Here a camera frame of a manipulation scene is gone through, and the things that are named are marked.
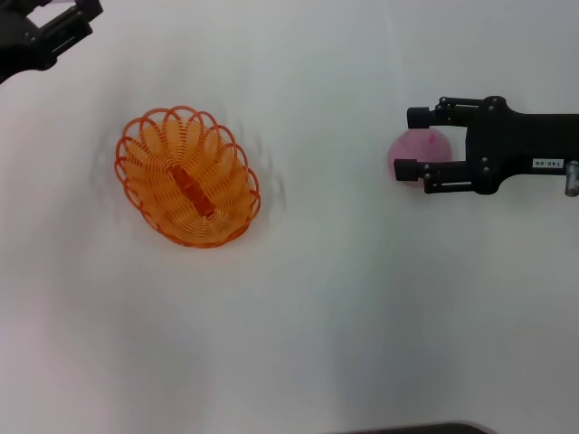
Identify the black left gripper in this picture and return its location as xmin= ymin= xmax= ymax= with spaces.
xmin=0 ymin=0 xmax=105 ymax=85

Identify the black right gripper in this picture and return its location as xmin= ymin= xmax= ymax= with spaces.
xmin=394 ymin=95 xmax=579 ymax=196

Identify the pink peach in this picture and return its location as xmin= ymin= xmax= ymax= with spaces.
xmin=386 ymin=127 xmax=454 ymax=187

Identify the orange woven plastic basket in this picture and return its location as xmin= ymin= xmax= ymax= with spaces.
xmin=112 ymin=106 xmax=262 ymax=249

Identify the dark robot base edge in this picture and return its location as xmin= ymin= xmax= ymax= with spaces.
xmin=342 ymin=420 xmax=493 ymax=434

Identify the silver metal cable plug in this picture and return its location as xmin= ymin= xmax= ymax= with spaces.
xmin=564 ymin=159 xmax=579 ymax=197

